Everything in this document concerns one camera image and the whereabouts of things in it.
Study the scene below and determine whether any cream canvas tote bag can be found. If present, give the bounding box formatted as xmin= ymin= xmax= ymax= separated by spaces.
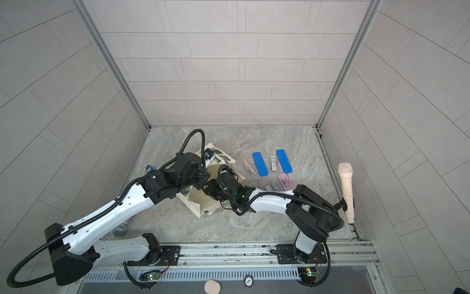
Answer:
xmin=176 ymin=143 xmax=238 ymax=218

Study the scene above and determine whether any clear case with pink compass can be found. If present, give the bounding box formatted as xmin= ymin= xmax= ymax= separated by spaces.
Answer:
xmin=242 ymin=158 xmax=257 ymax=176

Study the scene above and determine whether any blue plastic case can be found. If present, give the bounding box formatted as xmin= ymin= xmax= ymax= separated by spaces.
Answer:
xmin=252 ymin=152 xmax=269 ymax=177
xmin=276 ymin=149 xmax=293 ymax=173

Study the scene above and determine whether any clear slim pen case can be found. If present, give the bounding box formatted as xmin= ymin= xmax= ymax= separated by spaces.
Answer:
xmin=269 ymin=181 xmax=283 ymax=192

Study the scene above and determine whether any pink plastic case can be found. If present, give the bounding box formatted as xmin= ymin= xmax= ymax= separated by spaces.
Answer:
xmin=278 ymin=173 xmax=294 ymax=191

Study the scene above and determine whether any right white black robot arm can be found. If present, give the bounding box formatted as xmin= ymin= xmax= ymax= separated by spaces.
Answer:
xmin=203 ymin=165 xmax=351 ymax=263

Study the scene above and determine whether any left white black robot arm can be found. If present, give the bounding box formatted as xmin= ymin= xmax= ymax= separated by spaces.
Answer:
xmin=45 ymin=149 xmax=214 ymax=286

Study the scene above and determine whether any left green circuit board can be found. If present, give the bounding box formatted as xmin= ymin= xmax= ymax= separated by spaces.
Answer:
xmin=140 ymin=269 xmax=164 ymax=281

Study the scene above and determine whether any green circuit board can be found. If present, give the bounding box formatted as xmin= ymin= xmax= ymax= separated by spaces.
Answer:
xmin=297 ymin=268 xmax=321 ymax=285
xmin=140 ymin=269 xmax=164 ymax=281

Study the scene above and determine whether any round black white button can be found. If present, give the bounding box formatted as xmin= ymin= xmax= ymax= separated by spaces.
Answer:
xmin=244 ymin=275 xmax=254 ymax=288

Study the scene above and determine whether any round beige disc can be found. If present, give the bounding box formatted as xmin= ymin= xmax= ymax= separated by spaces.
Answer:
xmin=204 ymin=280 xmax=221 ymax=294

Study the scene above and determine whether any right green circuit board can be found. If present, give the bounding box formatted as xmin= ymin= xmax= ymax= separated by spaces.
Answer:
xmin=297 ymin=268 xmax=321 ymax=285

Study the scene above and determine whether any beige microphone on stand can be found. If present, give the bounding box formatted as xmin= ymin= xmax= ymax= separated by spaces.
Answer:
xmin=338 ymin=162 xmax=355 ymax=224

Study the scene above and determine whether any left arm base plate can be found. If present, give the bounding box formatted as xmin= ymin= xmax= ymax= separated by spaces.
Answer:
xmin=127 ymin=246 xmax=181 ymax=267

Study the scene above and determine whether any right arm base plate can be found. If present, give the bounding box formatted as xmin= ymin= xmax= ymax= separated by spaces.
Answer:
xmin=271 ymin=243 xmax=328 ymax=265

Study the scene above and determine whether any aluminium rail frame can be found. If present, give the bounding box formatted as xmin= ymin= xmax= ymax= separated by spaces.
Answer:
xmin=66 ymin=240 xmax=388 ymax=294

